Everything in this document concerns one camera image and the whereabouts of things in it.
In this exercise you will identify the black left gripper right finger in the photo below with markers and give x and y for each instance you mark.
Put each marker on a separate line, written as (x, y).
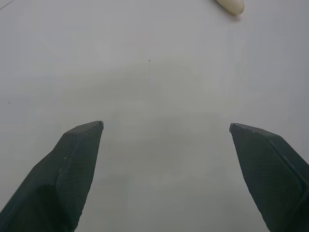
(270, 174)

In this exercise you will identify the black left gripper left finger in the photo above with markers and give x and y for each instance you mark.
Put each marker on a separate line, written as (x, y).
(60, 183)

